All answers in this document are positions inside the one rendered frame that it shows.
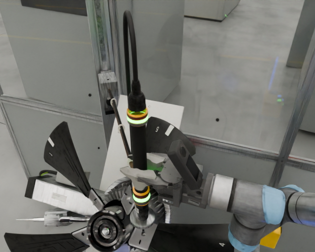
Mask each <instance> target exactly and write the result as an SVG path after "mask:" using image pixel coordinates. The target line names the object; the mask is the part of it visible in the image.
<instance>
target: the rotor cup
mask: <svg viewBox="0 0 315 252"><path fill-rule="evenodd" d="M121 200H122V199H121V198H117V199H114V200H112V201H110V202H108V203H107V204H106V205H105V206H104V208H103V209H101V210H99V211H97V212H96V213H94V214H93V215H92V216H91V218H90V219H89V221H88V224H87V228H86V233H87V238H88V240H89V242H90V244H91V245H92V246H93V247H94V248H95V249H96V250H97V251H99V252H114V251H116V250H118V249H119V248H120V247H121V246H122V245H124V244H126V243H129V239H130V237H131V235H132V233H133V231H134V229H135V227H134V226H133V225H132V224H131V220H130V217H129V216H128V215H127V214H126V211H125V209H124V207H123V205H122V203H121ZM119 210H121V212H120V213H116V212H117V211H119ZM103 228H108V229H109V233H108V235H104V234H103V232H102V230H103ZM129 233H130V234H129ZM128 234H129V236H128V237H127V238H126V235H128Z"/></svg>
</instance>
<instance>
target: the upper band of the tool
mask: <svg viewBox="0 0 315 252"><path fill-rule="evenodd" d="M126 111H127V114H128V115H129V116H131V117H134V118H140V117H143V116H145V115H146V114H147V113H148V108H147V107H146V109H145V110H143V111H141V112H133V111H130V110H129V109H128V108H127V110H126Z"/></svg>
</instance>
